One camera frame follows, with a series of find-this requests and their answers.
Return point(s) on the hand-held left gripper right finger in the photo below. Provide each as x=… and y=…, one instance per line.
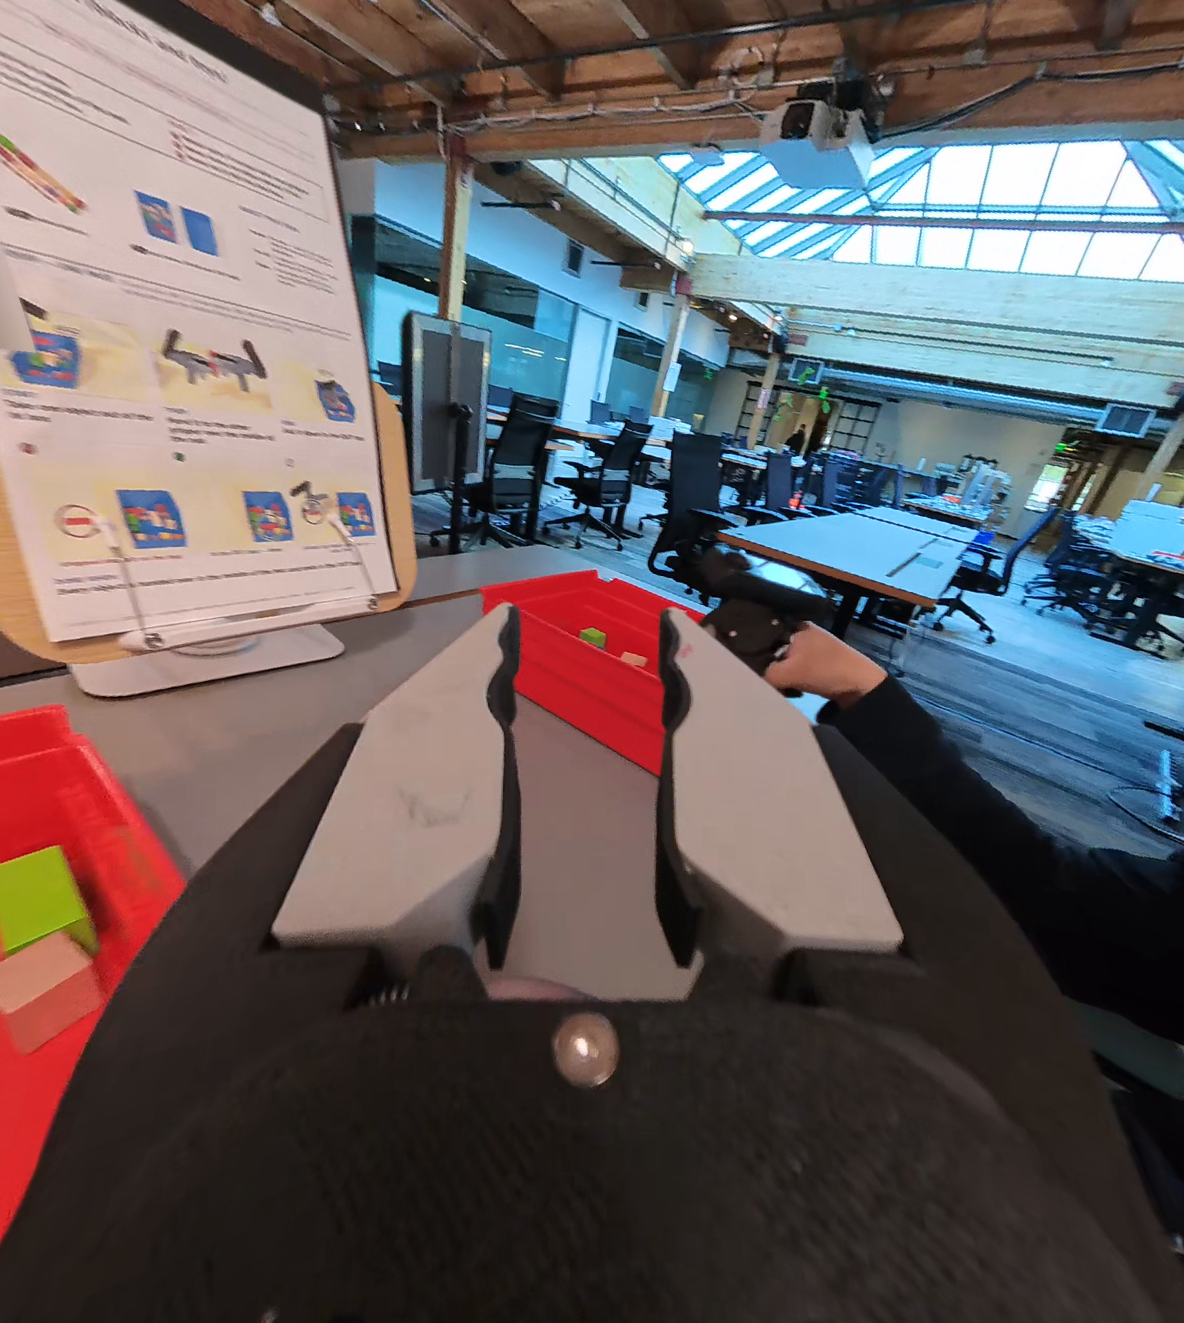
x=768, y=827

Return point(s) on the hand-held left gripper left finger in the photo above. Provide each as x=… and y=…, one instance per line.
x=417, y=807

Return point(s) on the person's right forearm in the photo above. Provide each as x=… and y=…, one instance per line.
x=1047, y=858

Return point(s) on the person's right hand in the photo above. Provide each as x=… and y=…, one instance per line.
x=830, y=668

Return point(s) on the grey office table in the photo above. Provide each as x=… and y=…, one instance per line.
x=851, y=548

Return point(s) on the black office chair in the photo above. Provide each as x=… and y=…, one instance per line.
x=691, y=497
x=515, y=465
x=609, y=476
x=996, y=568

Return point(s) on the white stand base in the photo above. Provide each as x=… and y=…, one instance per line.
x=272, y=662

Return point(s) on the green exit sign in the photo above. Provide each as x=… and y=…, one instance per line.
x=807, y=370

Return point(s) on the wooden display board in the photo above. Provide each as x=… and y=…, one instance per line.
x=398, y=517

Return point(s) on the monitor on floor stand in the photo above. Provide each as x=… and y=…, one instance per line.
x=443, y=403

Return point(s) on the thick green wooden block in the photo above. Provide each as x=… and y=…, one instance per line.
x=34, y=895

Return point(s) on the natural wooden cube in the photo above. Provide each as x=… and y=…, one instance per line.
x=39, y=998

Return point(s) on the white ceiling projector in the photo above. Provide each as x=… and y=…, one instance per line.
x=819, y=140

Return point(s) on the printed instruction sheet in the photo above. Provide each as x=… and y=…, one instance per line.
x=190, y=311

